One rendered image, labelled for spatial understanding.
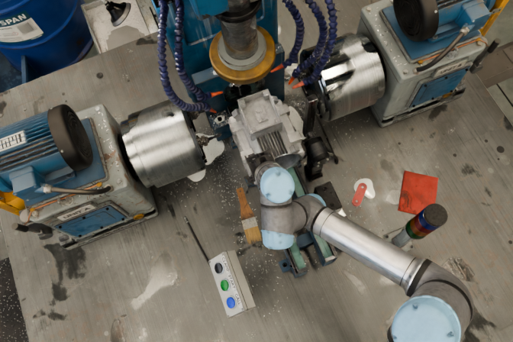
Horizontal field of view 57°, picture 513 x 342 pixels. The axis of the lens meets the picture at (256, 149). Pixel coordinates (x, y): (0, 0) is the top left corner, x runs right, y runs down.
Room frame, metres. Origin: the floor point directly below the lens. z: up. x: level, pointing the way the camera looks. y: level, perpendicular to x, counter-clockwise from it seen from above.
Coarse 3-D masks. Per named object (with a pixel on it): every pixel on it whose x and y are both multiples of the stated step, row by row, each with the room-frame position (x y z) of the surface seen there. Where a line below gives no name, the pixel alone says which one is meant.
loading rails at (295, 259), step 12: (228, 108) 0.74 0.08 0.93; (300, 180) 0.44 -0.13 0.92; (300, 192) 0.40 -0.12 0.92; (300, 240) 0.26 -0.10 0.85; (312, 240) 0.25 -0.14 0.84; (324, 240) 0.23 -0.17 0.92; (288, 252) 0.21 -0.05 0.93; (300, 252) 0.21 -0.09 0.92; (324, 252) 0.20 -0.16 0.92; (336, 252) 0.19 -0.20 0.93; (288, 264) 0.19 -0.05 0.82; (300, 264) 0.17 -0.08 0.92; (324, 264) 0.17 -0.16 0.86
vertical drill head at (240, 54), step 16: (240, 0) 0.66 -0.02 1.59; (224, 32) 0.68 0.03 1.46; (240, 32) 0.66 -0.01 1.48; (256, 32) 0.69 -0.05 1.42; (224, 48) 0.70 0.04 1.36; (240, 48) 0.66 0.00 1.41; (256, 48) 0.68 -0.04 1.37; (272, 48) 0.70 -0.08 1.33; (224, 64) 0.67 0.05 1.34; (240, 64) 0.65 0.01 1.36; (256, 64) 0.65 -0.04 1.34; (272, 64) 0.65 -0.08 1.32; (240, 80) 0.62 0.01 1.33; (256, 80) 0.62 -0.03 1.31
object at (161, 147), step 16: (144, 112) 0.66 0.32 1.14; (160, 112) 0.65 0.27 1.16; (176, 112) 0.64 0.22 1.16; (192, 112) 0.67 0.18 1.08; (128, 128) 0.62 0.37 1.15; (144, 128) 0.60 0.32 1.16; (160, 128) 0.59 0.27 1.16; (176, 128) 0.58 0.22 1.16; (192, 128) 0.63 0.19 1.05; (128, 144) 0.56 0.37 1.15; (144, 144) 0.55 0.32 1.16; (160, 144) 0.55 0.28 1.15; (176, 144) 0.54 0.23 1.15; (192, 144) 0.54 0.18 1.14; (144, 160) 0.51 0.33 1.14; (160, 160) 0.51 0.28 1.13; (176, 160) 0.50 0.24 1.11; (192, 160) 0.50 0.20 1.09; (144, 176) 0.48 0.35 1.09; (160, 176) 0.47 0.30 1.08; (176, 176) 0.48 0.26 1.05
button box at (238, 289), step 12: (228, 252) 0.22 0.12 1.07; (228, 264) 0.18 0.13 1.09; (216, 276) 0.16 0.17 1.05; (228, 276) 0.15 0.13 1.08; (240, 276) 0.15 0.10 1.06; (228, 288) 0.12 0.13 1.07; (240, 288) 0.12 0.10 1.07; (240, 300) 0.08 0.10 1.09; (252, 300) 0.08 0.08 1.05; (228, 312) 0.06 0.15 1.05; (240, 312) 0.05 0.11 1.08
